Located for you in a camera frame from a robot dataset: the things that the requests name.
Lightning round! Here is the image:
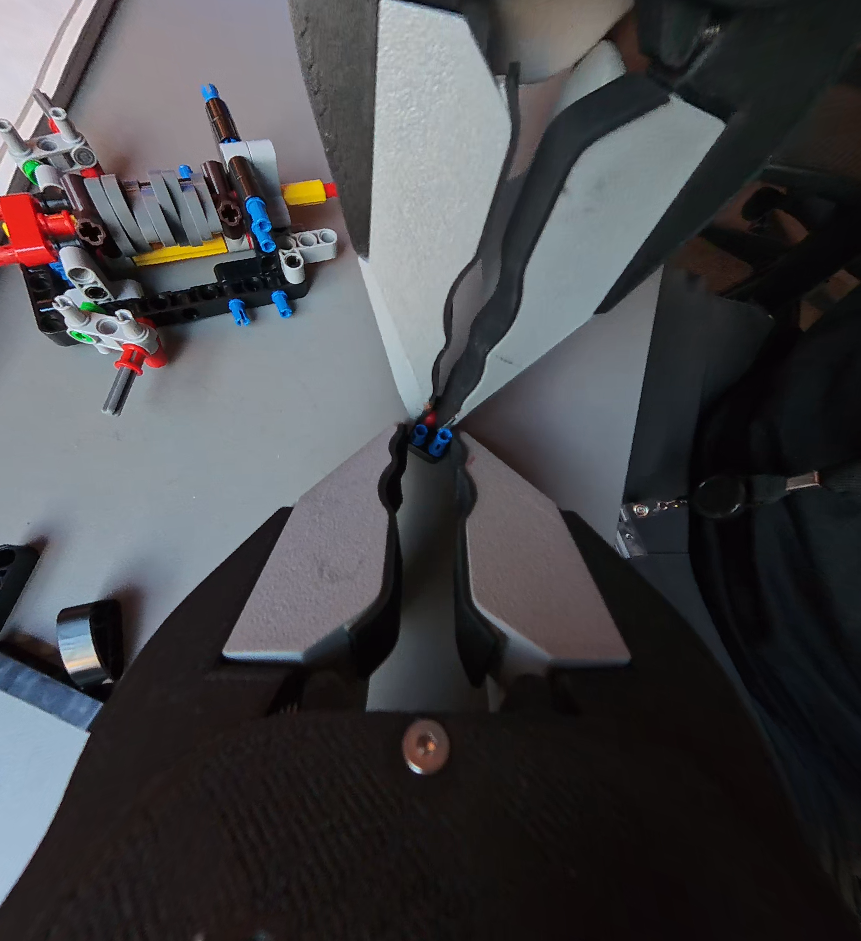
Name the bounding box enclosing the partly built lego assembly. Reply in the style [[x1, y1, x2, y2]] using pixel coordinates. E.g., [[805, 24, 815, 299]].
[[0, 82, 339, 419]]

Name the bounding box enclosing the black lego piece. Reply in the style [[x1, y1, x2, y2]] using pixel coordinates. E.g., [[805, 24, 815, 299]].
[[410, 421, 455, 464]]

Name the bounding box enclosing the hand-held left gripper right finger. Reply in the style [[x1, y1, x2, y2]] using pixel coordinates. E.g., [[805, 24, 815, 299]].
[[452, 432, 631, 692]]

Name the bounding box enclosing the black curved lego panel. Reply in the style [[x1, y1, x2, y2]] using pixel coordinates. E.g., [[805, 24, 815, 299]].
[[0, 599, 124, 730]]

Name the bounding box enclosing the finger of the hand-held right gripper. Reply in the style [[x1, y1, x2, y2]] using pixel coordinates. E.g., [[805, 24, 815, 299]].
[[359, 0, 523, 421], [436, 38, 730, 423]]

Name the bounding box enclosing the black office chair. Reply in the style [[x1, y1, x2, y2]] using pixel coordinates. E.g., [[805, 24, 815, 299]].
[[695, 162, 861, 310]]

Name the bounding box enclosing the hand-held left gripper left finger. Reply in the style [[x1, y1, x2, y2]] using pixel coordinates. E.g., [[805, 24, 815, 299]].
[[221, 423, 409, 681]]

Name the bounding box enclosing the lego instruction booklet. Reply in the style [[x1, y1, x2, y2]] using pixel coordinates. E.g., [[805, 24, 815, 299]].
[[0, 0, 119, 244]]

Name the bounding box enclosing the black lanyard strap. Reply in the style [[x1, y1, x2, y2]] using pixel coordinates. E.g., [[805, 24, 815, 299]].
[[746, 459, 861, 497]]

